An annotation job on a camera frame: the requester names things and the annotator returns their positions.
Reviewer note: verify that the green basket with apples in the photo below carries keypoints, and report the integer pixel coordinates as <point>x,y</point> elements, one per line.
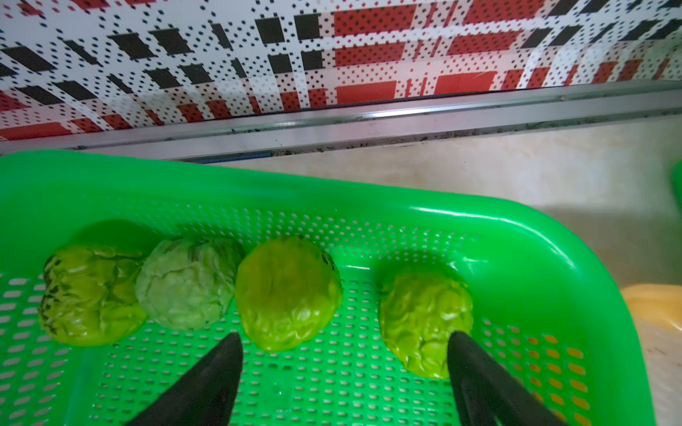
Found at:
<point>544,307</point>

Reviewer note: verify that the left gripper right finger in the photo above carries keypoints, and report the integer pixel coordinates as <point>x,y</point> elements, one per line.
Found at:
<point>485,393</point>

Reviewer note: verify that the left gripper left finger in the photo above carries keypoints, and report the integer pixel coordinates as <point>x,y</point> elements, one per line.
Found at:
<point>206,394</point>

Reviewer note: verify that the green custard apple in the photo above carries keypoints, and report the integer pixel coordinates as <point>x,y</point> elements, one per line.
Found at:
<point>188,284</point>

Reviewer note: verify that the yellow tray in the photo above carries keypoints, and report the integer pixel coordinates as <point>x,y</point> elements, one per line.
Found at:
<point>656,311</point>

